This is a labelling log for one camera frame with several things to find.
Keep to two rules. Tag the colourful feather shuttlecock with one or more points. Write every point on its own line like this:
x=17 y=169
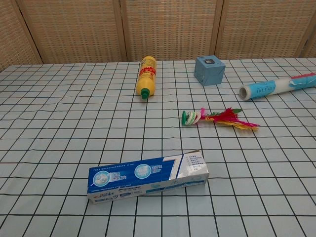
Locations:
x=197 y=117

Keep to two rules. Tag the yellow plastic bottle green cap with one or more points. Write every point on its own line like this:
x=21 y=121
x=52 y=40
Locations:
x=147 y=79

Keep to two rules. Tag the blue toothpaste box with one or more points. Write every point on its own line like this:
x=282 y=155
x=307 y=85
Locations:
x=145 y=175

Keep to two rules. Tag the checkered light blue tablecloth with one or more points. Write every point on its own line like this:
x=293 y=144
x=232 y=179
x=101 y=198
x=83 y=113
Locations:
x=74 y=123

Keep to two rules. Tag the light blue cube box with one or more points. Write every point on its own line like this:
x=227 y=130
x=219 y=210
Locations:
x=209 y=71

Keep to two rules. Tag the plastic wrap roll blue label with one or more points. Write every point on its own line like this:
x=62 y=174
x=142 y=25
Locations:
x=271 y=87

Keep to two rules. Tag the woven folding screen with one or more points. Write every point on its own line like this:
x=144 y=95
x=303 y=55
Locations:
x=158 y=27

